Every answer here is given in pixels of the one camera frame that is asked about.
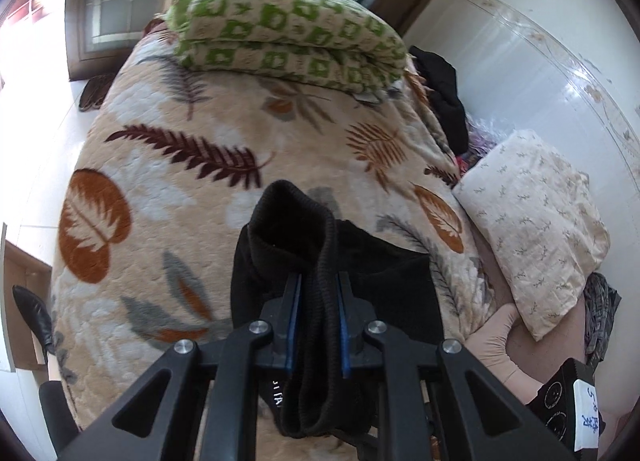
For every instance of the white floral pillow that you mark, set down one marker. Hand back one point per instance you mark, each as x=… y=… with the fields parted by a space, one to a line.
x=535 y=211

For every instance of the black clothes pile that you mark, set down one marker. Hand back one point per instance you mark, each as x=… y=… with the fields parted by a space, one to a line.
x=441 y=80

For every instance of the black pants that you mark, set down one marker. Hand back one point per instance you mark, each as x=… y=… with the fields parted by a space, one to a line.
x=289 y=234

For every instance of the black shoe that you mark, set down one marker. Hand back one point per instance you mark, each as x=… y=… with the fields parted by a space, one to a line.
x=35 y=314

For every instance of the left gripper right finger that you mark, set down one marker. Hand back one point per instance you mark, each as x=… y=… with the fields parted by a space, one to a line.
x=432 y=401

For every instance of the green checkered folded quilt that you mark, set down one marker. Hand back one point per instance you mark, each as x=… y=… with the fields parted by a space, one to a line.
x=336 y=44

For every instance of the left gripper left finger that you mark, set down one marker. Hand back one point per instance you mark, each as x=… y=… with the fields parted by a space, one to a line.
x=198 y=401

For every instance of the leaf-patterned beige blanket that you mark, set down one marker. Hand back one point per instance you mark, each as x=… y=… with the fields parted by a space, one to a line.
x=171 y=171

